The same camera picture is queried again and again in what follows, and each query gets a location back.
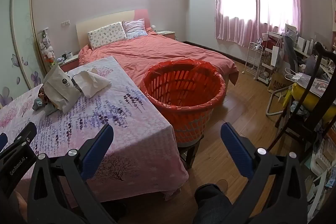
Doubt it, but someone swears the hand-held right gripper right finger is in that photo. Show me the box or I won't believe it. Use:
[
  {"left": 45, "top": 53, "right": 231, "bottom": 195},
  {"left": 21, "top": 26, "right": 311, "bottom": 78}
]
[{"left": 220, "top": 122, "right": 309, "bottom": 224}]

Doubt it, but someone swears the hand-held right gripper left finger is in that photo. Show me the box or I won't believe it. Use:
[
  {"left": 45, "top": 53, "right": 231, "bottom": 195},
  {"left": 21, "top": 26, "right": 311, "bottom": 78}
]
[{"left": 28, "top": 124, "right": 117, "bottom": 224}]

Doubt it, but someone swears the pale green white cloth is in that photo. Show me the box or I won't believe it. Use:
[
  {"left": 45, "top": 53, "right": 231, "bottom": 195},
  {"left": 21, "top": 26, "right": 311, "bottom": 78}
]
[{"left": 32, "top": 98, "right": 45, "bottom": 111}]

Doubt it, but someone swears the grey green towel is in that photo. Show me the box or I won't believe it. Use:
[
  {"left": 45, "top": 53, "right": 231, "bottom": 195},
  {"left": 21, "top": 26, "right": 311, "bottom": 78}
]
[{"left": 45, "top": 103, "right": 62, "bottom": 116}]

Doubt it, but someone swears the brown item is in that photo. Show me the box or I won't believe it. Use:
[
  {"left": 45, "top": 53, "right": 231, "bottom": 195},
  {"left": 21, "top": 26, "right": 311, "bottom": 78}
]
[{"left": 38, "top": 86, "right": 51, "bottom": 104}]

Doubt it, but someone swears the orange plastic laundry basket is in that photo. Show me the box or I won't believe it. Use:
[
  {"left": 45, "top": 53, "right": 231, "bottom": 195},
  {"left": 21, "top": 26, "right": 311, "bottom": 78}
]
[{"left": 139, "top": 57, "right": 227, "bottom": 147}]

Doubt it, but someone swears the white paper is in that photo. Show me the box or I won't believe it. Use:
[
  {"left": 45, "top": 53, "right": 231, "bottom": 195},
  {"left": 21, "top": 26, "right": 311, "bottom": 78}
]
[{"left": 72, "top": 68, "right": 112, "bottom": 98}]

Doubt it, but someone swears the dark mesh cloth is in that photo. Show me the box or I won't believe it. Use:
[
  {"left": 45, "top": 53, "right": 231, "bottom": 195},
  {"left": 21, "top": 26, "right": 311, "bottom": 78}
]
[{"left": 72, "top": 77, "right": 82, "bottom": 94}]

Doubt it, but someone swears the floral pink tablecloth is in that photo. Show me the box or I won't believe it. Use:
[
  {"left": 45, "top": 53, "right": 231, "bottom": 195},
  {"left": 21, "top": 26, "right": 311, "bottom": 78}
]
[{"left": 0, "top": 56, "right": 189, "bottom": 201}]

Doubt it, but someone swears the dark wooden stool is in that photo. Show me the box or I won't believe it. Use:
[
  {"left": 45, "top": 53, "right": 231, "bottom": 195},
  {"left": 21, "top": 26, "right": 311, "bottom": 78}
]
[{"left": 177, "top": 135, "right": 205, "bottom": 169}]

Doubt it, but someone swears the person's leg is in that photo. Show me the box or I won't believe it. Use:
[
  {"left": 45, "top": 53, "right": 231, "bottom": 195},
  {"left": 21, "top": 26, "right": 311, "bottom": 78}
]
[{"left": 193, "top": 184, "right": 234, "bottom": 224}]

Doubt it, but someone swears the brown cardboard box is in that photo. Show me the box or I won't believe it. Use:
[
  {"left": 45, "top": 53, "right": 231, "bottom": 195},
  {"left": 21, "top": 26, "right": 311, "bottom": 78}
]
[{"left": 267, "top": 69, "right": 292, "bottom": 102}]

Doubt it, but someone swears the pink white nightstand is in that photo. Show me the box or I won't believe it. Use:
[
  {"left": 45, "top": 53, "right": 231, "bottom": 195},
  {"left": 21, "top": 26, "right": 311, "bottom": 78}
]
[
  {"left": 156, "top": 30, "right": 176, "bottom": 41},
  {"left": 56, "top": 54, "right": 80, "bottom": 73}
]

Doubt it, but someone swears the clear tube of plush toys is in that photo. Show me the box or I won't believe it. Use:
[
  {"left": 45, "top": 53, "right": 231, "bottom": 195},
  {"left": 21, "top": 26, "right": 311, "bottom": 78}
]
[{"left": 37, "top": 27, "right": 57, "bottom": 67}]

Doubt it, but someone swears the white shelf cart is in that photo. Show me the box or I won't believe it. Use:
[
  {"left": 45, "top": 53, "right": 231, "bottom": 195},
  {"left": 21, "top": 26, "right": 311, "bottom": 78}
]
[{"left": 258, "top": 32, "right": 283, "bottom": 86}]

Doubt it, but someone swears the dark wooden chair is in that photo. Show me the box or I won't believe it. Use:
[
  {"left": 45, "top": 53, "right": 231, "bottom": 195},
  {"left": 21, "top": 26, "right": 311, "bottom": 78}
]
[{"left": 275, "top": 42, "right": 336, "bottom": 152}]

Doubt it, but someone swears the flower print sliding wardrobe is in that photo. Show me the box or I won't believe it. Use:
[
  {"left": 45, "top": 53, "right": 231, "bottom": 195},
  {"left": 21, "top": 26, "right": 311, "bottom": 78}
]
[{"left": 0, "top": 0, "right": 46, "bottom": 109}]

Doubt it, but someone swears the yellow bag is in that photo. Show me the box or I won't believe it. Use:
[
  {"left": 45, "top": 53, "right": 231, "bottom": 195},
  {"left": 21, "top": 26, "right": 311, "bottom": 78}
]
[{"left": 291, "top": 82, "right": 336, "bottom": 123}]

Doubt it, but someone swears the white paper shopping bag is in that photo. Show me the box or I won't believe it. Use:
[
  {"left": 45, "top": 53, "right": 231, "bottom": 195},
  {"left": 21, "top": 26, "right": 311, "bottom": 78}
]
[{"left": 270, "top": 46, "right": 284, "bottom": 67}]

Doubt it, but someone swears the grey hanging cloth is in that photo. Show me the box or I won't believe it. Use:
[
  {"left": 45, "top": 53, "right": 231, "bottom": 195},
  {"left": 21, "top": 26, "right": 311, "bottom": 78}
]
[{"left": 283, "top": 35, "right": 300, "bottom": 73}]

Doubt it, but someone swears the bed with coral duvet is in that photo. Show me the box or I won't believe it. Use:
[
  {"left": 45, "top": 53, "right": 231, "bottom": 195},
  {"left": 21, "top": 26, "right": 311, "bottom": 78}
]
[{"left": 78, "top": 27, "right": 239, "bottom": 88}]

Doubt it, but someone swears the white floral pillow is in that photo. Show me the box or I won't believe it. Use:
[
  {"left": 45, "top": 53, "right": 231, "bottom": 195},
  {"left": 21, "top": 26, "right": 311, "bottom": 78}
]
[{"left": 87, "top": 21, "right": 128, "bottom": 51}]

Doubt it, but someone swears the cluttered desk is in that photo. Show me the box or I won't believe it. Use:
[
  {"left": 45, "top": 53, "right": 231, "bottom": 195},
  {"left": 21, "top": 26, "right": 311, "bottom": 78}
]
[{"left": 283, "top": 24, "right": 336, "bottom": 80}]

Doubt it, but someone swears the pink striped pillow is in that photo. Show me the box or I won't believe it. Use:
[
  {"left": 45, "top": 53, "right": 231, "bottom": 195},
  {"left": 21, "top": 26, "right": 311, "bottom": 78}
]
[{"left": 123, "top": 18, "right": 149, "bottom": 39}]

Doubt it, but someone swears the cream pink headboard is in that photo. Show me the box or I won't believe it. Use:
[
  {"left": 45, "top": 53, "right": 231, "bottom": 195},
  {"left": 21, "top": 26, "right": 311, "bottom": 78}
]
[{"left": 76, "top": 9, "right": 151, "bottom": 50}]

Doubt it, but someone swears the white wire rack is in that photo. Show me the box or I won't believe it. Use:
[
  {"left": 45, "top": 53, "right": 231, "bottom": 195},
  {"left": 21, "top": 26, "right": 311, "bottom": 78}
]
[{"left": 245, "top": 42, "right": 263, "bottom": 81}]

